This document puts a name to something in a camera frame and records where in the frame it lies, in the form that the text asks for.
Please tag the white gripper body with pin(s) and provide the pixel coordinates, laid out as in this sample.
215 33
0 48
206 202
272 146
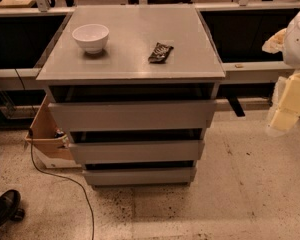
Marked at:
298 40

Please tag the grey middle drawer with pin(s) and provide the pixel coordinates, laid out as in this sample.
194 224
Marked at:
126 152

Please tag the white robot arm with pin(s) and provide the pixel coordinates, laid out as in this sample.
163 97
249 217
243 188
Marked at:
291 57

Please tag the grey metal rail frame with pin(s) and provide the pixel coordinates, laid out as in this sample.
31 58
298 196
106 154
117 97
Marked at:
256 71

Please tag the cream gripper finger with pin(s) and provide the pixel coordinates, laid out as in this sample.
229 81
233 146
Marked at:
275 43
283 120

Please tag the grey top drawer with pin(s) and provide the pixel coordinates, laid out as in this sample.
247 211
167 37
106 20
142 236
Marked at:
116 116

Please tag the white ceramic bowl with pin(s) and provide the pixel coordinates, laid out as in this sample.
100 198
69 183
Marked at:
92 38

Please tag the grey drawer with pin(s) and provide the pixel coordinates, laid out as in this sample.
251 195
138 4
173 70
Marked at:
116 116
126 152
140 176

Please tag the grey drawer cabinet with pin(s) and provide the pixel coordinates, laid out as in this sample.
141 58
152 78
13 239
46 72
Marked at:
121 71

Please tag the black shoe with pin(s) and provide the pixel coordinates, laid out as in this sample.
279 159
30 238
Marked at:
9 207

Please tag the cardboard box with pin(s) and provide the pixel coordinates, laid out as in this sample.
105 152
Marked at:
46 136

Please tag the grey bottom drawer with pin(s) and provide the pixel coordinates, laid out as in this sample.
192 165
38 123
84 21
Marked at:
140 176

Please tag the dark snack wrapper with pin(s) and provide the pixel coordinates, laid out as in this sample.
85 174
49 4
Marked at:
160 53

